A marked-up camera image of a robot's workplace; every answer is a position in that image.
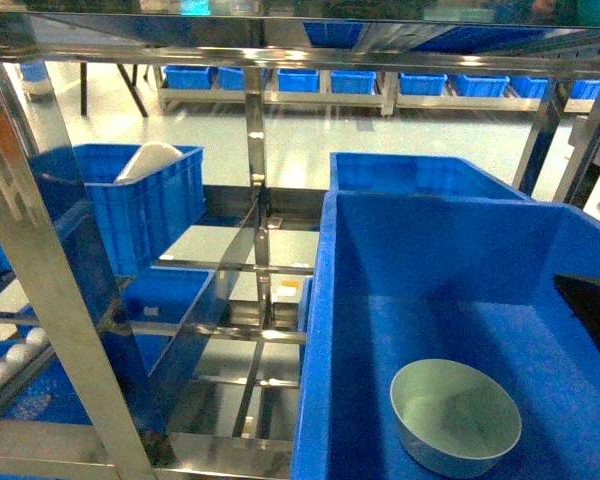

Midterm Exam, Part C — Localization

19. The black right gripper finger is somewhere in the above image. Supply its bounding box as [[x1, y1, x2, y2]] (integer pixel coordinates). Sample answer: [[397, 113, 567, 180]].
[[554, 274, 600, 353]]

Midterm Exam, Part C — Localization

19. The green bowl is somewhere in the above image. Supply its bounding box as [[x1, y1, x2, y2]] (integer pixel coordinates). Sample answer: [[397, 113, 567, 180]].
[[390, 358, 522, 479]]

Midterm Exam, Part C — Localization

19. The large blue bin holding bowl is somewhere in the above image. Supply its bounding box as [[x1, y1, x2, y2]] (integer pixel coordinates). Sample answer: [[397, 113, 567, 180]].
[[291, 191, 600, 479]]

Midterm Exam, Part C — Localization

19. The stainless steel roller shelf rack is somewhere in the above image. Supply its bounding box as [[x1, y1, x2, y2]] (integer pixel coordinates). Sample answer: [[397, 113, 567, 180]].
[[0, 1, 600, 479]]

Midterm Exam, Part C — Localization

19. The blue bin behind large bin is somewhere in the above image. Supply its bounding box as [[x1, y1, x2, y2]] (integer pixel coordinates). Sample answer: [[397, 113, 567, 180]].
[[330, 152, 530, 201]]

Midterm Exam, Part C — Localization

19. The background rack with blue bins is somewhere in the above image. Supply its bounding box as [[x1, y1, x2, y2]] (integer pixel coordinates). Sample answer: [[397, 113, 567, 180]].
[[157, 64, 600, 117]]

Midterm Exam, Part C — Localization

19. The blue crate with white plate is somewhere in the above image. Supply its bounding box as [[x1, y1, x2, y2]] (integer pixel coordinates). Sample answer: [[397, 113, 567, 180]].
[[31, 144, 206, 276]]

